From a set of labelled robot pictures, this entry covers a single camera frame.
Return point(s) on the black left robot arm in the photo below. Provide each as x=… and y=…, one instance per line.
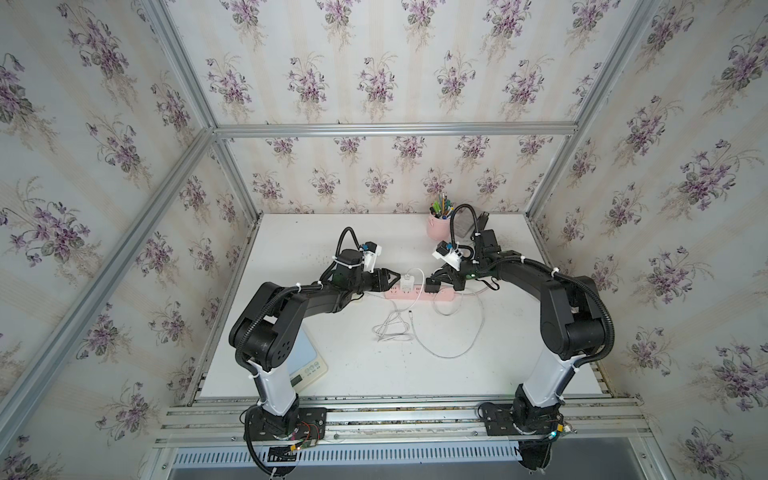
x=265, y=333

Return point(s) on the black USB charger adapter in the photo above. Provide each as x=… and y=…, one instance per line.
x=431, y=286

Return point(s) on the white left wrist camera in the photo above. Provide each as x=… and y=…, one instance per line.
x=370, y=252

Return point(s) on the black stapler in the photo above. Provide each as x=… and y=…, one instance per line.
x=482, y=221

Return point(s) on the pens and markers bundle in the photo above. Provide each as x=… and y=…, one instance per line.
x=442, y=208

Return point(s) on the aluminium enclosure frame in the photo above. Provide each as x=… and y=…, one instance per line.
x=104, y=117

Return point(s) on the blue electronic scale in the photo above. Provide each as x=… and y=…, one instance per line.
x=307, y=367

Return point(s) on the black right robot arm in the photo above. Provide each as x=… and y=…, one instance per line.
x=575, y=325

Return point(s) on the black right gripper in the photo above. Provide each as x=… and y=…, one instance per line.
x=452, y=278

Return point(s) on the pink metal pen bucket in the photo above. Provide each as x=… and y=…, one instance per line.
x=438, y=228

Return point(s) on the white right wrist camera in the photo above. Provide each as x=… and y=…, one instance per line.
x=450, y=255

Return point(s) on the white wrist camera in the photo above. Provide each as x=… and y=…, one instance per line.
x=450, y=255
x=370, y=252

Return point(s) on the white USB charger adapter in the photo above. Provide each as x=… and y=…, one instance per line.
x=407, y=282

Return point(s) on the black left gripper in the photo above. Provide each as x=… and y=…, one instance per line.
x=380, y=280

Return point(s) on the pink power strip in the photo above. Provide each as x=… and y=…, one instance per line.
x=417, y=294

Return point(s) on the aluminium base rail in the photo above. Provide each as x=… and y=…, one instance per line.
x=399, y=430

